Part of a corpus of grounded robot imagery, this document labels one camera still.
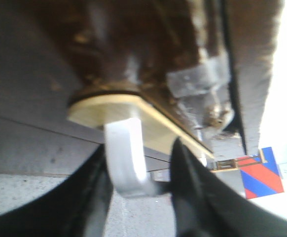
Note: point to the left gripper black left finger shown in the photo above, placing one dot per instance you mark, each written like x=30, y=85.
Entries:
x=78, y=207

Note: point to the wooden drawer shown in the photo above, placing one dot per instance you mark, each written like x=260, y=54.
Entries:
x=67, y=67

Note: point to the dark wooden drawer cabinet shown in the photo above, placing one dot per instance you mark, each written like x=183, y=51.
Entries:
x=251, y=31

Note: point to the red and blue striped box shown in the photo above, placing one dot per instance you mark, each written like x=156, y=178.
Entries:
x=260, y=175

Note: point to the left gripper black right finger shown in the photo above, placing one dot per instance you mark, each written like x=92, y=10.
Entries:
x=206, y=207

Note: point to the white drawer handle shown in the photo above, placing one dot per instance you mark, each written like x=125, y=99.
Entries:
x=124, y=148

